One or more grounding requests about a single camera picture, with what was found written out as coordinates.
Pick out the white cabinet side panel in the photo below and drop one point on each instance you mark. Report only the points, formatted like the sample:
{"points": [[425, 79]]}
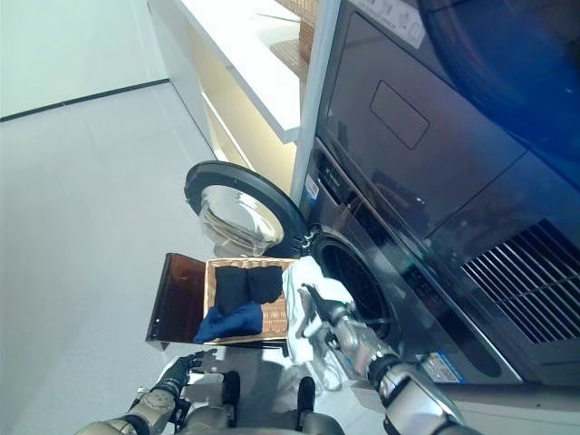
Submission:
{"points": [[312, 113]]}

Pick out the right silver robot leg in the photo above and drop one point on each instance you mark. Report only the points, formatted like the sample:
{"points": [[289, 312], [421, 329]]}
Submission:
{"points": [[326, 421]]}

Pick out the left silver robot leg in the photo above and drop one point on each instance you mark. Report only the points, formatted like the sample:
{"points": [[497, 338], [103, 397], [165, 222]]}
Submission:
{"points": [[213, 417]]}

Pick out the white counter cabinet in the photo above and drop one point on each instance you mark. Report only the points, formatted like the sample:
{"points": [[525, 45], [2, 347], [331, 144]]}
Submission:
{"points": [[226, 36]]}

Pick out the blue garment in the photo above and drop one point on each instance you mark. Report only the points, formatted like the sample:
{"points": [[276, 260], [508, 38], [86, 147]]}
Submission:
{"points": [[231, 324]]}

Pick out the white blue label sticker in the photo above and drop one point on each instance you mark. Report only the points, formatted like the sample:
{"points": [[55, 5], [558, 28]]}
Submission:
{"points": [[437, 364]]}

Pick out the wicker laundry basket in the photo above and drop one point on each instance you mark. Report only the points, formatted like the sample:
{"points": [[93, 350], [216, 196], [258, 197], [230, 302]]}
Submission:
{"points": [[272, 317]]}

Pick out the small blue energy sticker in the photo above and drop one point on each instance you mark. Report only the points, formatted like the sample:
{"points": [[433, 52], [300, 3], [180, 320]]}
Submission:
{"points": [[312, 188]]}

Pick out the silver robot leg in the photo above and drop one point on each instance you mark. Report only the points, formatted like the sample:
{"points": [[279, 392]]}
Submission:
{"points": [[213, 417], [326, 421]]}

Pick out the white garment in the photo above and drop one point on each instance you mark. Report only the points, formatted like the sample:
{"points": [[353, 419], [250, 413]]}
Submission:
{"points": [[299, 281]]}

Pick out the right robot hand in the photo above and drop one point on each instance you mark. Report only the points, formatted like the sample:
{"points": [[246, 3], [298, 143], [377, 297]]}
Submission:
{"points": [[333, 312]]}

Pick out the white instruction sticker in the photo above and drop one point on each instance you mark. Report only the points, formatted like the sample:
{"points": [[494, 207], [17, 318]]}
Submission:
{"points": [[394, 20]]}

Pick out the round glass washer door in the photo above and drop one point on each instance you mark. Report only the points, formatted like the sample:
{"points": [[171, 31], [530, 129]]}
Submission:
{"points": [[235, 213]]}

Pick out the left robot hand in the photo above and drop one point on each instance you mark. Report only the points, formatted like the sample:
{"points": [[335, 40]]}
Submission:
{"points": [[179, 371]]}

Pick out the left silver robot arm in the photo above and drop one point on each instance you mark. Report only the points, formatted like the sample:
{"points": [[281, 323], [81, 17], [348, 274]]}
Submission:
{"points": [[149, 405]]}

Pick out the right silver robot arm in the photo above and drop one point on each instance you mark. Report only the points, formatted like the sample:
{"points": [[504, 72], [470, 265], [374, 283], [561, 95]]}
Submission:
{"points": [[399, 385]]}

